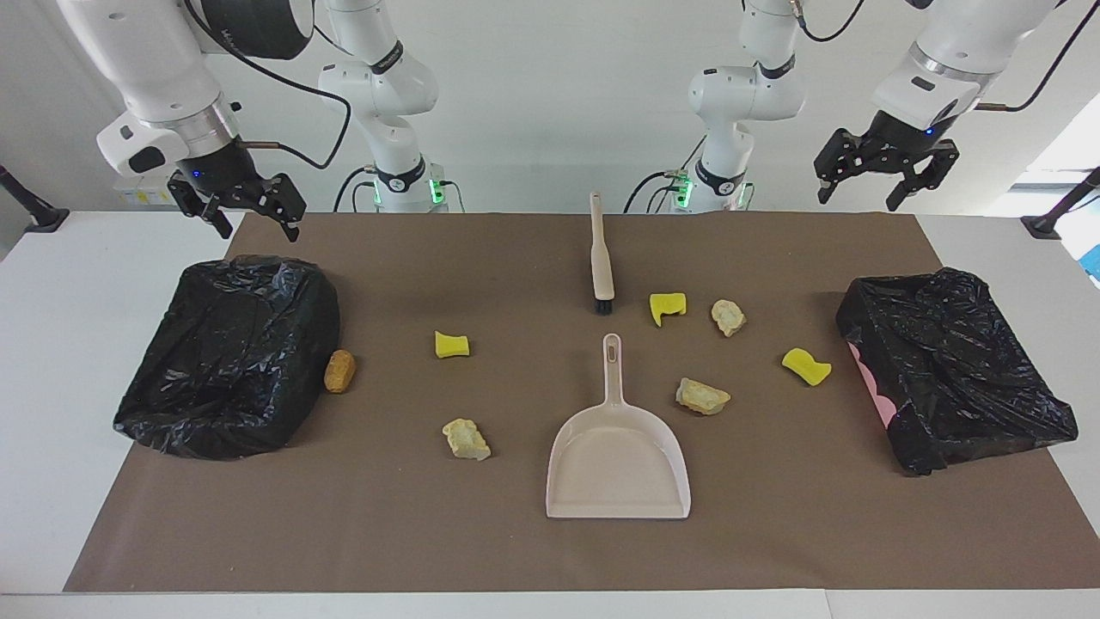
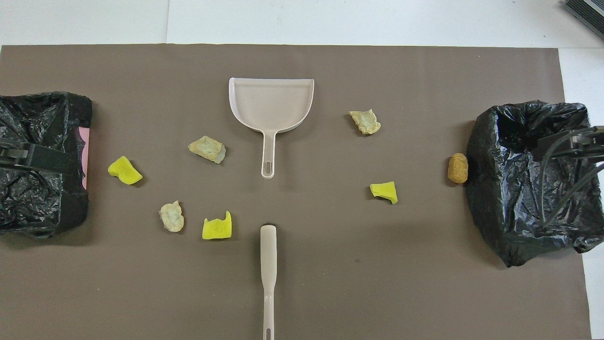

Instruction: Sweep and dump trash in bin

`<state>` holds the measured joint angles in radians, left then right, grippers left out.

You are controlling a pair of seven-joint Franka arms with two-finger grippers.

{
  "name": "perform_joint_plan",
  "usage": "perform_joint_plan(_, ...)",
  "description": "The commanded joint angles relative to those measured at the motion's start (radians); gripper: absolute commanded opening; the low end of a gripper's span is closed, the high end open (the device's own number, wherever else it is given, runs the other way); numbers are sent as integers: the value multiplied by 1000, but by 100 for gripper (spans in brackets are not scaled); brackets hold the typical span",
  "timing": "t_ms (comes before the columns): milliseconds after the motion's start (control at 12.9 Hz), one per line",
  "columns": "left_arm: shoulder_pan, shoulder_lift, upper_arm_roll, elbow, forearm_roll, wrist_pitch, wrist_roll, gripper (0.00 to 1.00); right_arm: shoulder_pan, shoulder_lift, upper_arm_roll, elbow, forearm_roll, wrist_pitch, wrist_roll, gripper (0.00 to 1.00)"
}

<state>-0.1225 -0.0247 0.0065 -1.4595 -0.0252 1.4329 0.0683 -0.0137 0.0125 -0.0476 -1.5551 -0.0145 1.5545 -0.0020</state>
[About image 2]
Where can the beige plastic dustpan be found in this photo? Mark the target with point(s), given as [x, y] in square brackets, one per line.
[271, 104]

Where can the pale foam chunk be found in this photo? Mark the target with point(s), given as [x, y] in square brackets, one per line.
[365, 122]

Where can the small yellow sponge wedge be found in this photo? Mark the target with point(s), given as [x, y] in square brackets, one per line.
[383, 190]

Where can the beige foam chunk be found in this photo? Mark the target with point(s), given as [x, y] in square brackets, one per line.
[206, 148]

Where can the notched yellow sponge piece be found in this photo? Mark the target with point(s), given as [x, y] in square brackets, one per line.
[217, 230]

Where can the cream orange ridged foam piece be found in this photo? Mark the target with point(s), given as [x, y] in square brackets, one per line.
[171, 217]

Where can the brown cork like piece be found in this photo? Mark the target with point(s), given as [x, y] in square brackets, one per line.
[457, 168]

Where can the smooth yellow sponge piece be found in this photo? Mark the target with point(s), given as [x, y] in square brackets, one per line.
[123, 171]

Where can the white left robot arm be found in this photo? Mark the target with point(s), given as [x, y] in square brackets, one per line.
[42, 160]

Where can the right black trash bag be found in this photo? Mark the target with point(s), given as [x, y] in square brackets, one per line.
[500, 198]

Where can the black trash bag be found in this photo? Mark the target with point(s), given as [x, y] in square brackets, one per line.
[42, 203]
[500, 198]

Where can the left black trash bag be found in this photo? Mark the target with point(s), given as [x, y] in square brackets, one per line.
[42, 203]

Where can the brown paper table mat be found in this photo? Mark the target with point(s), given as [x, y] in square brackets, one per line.
[330, 283]

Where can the grey ridged device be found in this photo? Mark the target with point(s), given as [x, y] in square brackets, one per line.
[587, 12]

